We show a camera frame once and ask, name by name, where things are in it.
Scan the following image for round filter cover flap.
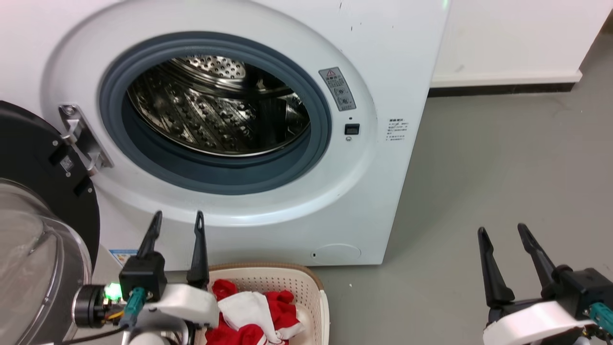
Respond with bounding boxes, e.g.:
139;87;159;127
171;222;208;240
310;243;363;265

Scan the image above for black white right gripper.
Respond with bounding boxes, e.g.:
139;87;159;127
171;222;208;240
477;222;613;345

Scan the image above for steel perforated washer drum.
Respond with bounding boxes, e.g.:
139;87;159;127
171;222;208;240
126;54;311;157

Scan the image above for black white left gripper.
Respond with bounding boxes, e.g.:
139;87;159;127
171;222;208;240
118;210;220;328

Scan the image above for blue energy label sticker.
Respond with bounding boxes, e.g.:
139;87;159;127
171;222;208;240
109;249;140;268

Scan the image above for metal washer door hinge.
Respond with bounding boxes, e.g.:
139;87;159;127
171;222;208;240
58;103;114;176

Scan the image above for teal plug cable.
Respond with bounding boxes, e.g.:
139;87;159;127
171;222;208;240
588;302;613;334
123;287;147;332

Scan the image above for white front-load washing machine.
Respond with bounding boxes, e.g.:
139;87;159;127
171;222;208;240
0;0;451;270

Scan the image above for black glass washer door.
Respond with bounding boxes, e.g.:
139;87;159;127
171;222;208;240
0;100;102;345

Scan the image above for grey rubber door gasket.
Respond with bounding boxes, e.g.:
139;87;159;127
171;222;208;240
99;31;332;196

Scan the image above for thin black cable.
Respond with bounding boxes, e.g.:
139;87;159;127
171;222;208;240
57;324;131;345

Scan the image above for grey warning triangle sticker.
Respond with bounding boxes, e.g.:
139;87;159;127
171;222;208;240
318;67;357;112

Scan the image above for red and white clothes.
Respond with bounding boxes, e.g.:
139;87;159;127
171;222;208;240
204;279;307;345

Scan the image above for cream perforated laundry basket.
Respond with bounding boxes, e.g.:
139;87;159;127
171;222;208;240
193;262;330;345

